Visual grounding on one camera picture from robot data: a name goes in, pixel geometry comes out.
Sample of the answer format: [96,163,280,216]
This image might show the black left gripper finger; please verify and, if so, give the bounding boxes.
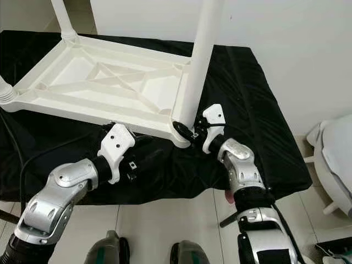
[139,148,166,166]

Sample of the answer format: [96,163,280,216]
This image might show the black table cloth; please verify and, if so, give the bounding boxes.
[0,30,313,204]

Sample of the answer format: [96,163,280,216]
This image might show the white plastic chair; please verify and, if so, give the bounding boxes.
[305,113,352,215]

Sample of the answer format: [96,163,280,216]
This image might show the dark low box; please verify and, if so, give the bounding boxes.
[313,239,352,264]

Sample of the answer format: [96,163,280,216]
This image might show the green white package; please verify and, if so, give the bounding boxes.
[322,252,348,264]

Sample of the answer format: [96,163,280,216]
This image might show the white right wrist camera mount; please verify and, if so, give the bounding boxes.
[201,103,226,155]

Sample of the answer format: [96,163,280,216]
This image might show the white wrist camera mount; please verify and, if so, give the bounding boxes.
[99,122,136,185]
[201,103,226,155]

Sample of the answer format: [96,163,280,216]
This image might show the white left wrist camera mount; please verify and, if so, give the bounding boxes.
[99,122,136,185]

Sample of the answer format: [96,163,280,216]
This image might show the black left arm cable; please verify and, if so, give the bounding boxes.
[19,125,108,207]

